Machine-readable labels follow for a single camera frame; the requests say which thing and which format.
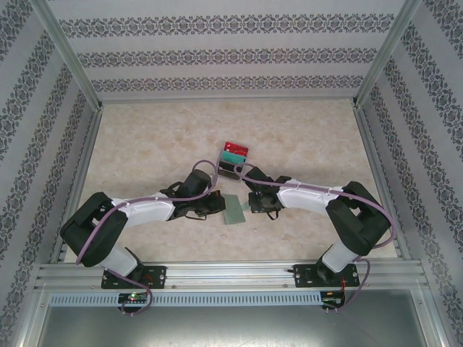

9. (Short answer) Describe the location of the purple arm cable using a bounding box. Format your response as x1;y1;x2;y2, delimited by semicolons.
74;160;220;318
234;162;396;315

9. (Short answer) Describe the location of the grey slotted cable duct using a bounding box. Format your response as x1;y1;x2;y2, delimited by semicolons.
48;291;323;307

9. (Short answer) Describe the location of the aluminium frame post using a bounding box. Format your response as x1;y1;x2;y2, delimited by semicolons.
33;0;104;110
352;0;423;108

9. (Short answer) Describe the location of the grey metal panel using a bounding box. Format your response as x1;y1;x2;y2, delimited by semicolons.
35;305;437;347

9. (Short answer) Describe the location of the red credit card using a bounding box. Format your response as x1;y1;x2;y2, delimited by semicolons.
223;141;250;155

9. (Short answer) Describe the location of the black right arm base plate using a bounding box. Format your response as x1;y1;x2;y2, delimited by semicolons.
293;263;360;289

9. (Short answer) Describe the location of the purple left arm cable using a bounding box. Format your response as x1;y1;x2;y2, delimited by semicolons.
74;160;220;318

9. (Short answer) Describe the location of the black VIP credit card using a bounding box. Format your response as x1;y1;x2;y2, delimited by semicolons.
218;161;242;179

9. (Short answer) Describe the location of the small left circuit board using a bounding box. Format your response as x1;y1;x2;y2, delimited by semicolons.
118;293;150;304

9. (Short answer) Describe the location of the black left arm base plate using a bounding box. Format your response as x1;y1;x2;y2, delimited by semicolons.
102;265;168;290

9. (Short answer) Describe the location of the teal credit card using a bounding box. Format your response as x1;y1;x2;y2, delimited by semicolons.
220;149;248;164

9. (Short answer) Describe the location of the aluminium mounting rail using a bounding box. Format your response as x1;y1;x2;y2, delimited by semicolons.
34;262;424;291

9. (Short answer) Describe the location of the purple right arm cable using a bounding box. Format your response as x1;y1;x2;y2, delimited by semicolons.
234;162;396;315

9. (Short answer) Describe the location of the aluminium table side rail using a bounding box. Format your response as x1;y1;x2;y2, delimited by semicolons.
352;105;412;260

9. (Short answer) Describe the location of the green card holder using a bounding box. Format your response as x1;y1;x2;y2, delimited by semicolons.
220;193;251;226

